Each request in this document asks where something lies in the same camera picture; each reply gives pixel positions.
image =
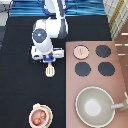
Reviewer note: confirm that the black burner disc front right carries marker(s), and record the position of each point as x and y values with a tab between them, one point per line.
106	69

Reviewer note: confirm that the black burner disc back right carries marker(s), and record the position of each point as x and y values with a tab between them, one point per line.
103	51

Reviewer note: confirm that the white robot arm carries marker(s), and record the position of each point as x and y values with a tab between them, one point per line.
46	29

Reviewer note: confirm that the cream round plate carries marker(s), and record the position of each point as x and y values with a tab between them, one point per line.
50	116

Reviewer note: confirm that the pink toy stove top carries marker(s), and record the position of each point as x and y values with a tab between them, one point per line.
114	85

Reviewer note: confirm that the large grey bowl sink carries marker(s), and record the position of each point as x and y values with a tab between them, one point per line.
93	107

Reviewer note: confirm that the cream toy spatula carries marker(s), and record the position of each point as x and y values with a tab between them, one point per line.
50	70

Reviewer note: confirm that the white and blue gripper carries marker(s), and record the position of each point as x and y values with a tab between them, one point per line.
52	56

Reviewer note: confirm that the blue patterned cloth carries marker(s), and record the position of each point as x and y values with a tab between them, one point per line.
73	8

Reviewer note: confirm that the pink pot lid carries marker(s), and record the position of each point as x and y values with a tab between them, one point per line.
81	52

